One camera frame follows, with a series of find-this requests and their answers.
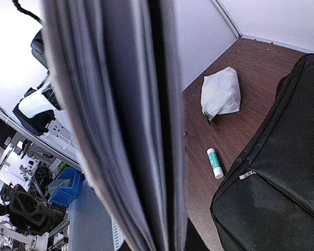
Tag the dog picture book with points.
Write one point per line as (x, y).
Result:
(117, 72)

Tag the black student backpack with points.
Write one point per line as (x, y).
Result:
(266, 200)

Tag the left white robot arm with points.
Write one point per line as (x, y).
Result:
(35, 111)

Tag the grey white pouch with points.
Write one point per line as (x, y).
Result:
(220, 94)

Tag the green white glue stick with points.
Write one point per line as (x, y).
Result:
(215, 164)

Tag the blue plastic bin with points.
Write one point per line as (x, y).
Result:
(65, 194)

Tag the person in black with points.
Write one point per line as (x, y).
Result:
(15, 219)

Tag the left aluminium frame post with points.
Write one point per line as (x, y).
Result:
(227, 18)

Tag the front aluminium rail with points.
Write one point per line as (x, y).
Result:
(91, 227)

